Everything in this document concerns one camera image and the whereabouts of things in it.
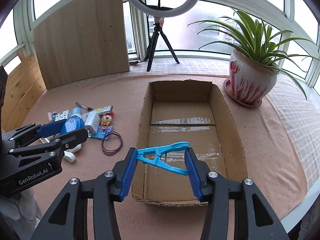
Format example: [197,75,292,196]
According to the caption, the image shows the light blue plastic clothespin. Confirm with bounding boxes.
[137,141,190,176]

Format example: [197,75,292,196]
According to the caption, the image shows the white USB charger plug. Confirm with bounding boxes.
[85,111,100,137]

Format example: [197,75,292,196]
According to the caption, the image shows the round blue compact case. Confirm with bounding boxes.
[60,115,85,135]

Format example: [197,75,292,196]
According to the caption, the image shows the white sunscreen bottle blue cap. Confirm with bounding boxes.
[69,107,82,120]

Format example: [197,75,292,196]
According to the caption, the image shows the white neck massager roller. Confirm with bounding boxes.
[40,138,82,163]

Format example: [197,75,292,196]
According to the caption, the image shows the patterned tissue pack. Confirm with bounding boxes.
[54,110,69,122]

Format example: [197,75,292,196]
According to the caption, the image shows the black gel pen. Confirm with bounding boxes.
[75,102,94,112]

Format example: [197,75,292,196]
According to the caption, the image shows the blue plastic card holder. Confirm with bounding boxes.
[88,126,113,140]

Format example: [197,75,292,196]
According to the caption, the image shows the patterned white lighter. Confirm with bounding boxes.
[93,105,113,116]

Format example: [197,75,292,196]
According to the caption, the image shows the orange cartoon toy figure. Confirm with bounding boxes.
[100,115,112,126]

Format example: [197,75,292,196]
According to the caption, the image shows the wooden plank panel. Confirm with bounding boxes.
[1,55,46,132]

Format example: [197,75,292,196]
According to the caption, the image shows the open cardboard box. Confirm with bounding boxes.
[132,80,247,206]

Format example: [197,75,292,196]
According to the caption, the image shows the pink tablecloth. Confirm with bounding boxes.
[25,75,307,239]

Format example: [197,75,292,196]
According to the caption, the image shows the red white pot saucer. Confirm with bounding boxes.
[223,79,263,108]

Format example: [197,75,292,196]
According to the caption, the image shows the light wooden board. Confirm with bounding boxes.
[33,0,130,89]

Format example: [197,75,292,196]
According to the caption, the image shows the red white flower pot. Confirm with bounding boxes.
[229,50,279,102]

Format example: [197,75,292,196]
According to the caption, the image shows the green spider plant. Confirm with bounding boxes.
[193,10,319,96]

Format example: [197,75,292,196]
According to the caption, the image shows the maroon hair ties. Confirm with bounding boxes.
[101,131,124,156]

